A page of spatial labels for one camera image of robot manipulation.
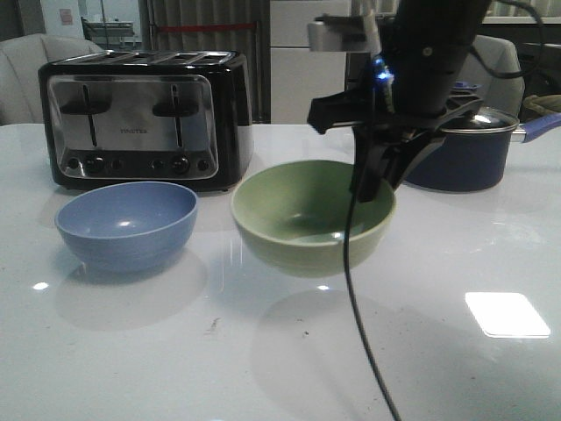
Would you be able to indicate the blue bowl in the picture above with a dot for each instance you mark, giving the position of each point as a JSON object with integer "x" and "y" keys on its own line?
{"x": 128, "y": 227}

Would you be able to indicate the grey armchair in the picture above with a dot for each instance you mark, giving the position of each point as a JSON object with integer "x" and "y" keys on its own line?
{"x": 499, "y": 55}
{"x": 21, "y": 59}

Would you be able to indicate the green bowl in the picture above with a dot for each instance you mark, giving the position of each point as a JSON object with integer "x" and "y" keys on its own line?
{"x": 299, "y": 217}

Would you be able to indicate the glass pot lid blue knob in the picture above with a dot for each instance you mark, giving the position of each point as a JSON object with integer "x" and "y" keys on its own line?
{"x": 486, "y": 120}

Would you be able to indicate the grey armchair right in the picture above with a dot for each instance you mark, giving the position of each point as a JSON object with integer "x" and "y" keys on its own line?
{"x": 499, "y": 55}

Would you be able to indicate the grey armchair left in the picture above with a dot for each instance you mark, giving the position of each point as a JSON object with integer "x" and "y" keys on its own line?
{"x": 21, "y": 59}

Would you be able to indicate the olive cushion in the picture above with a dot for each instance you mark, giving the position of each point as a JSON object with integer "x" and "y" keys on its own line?
{"x": 535, "y": 106}

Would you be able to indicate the white cabinet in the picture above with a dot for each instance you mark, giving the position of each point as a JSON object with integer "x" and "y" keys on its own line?
{"x": 299, "y": 75}

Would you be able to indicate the dark blue saucepan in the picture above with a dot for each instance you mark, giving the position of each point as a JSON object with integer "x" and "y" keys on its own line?
{"x": 468, "y": 162}

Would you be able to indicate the black chrome four-slot toaster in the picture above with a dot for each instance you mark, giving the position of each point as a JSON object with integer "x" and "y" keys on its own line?
{"x": 182, "y": 117}

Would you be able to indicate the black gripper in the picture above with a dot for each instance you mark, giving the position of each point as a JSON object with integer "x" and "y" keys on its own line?
{"x": 360, "y": 110}

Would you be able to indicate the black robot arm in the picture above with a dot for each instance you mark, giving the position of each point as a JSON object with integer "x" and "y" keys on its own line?
{"x": 405, "y": 89}

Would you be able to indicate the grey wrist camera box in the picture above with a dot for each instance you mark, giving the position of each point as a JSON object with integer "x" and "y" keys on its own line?
{"x": 354, "y": 34}

